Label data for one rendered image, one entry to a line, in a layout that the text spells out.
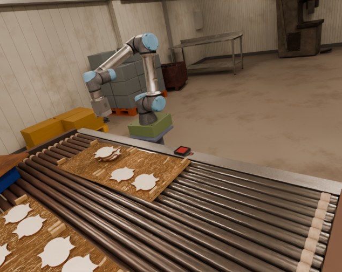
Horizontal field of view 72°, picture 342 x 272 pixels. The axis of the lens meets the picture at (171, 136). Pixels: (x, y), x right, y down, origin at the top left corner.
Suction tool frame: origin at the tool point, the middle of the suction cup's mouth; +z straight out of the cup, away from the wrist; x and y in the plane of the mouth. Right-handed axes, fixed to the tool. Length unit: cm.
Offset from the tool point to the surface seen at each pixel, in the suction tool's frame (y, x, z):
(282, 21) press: 52, 758, 26
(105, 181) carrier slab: 17.0, -31.1, 21.1
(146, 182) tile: 42, -28, 21
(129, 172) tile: 27.3, -22.6, 20.4
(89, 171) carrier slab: -1.3, -24.9, 20.8
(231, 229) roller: 87, -42, 25
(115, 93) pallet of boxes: -250, 286, 63
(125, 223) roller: 45, -52, 23
